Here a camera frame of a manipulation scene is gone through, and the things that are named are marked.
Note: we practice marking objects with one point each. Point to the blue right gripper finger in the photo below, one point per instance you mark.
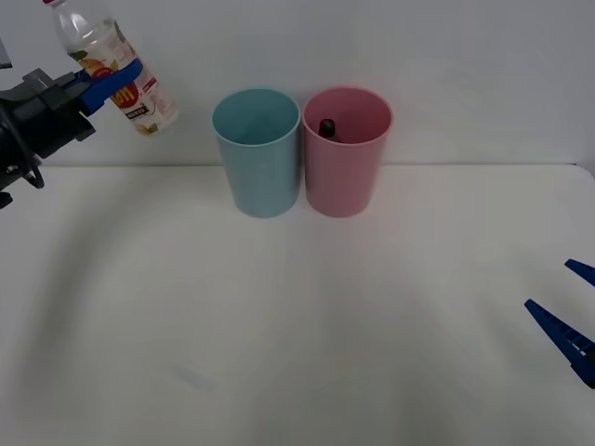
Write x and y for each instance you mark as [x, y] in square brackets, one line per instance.
[562, 331]
[584, 270]

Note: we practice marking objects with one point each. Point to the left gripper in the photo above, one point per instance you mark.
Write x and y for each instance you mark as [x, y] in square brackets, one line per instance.
[51, 127]

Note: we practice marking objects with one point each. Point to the clear bottle with red cap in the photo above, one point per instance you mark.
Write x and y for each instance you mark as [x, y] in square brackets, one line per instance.
[76, 28]

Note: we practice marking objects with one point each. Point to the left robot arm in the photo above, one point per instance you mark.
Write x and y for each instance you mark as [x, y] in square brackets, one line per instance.
[9, 174]

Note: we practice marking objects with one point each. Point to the pale blue plastic bin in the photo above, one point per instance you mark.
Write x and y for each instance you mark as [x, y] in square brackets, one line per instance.
[260, 172]

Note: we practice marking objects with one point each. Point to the dark bottle with black cap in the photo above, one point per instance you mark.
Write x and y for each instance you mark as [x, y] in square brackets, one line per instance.
[328, 130]

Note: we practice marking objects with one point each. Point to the pink plastic bin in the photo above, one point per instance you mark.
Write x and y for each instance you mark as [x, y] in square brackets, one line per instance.
[343, 176]

